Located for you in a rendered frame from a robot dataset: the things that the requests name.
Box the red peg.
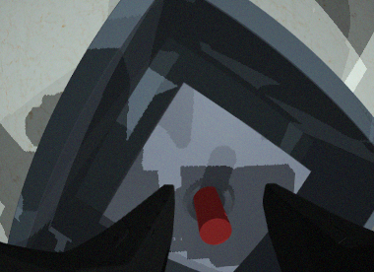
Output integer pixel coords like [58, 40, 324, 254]
[194, 186, 231, 245]

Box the dark blue open box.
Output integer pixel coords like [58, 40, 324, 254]
[8, 0, 374, 253]

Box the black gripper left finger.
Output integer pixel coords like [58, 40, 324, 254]
[0, 184, 175, 272]

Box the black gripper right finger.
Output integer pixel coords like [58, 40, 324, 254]
[262, 183, 374, 272]

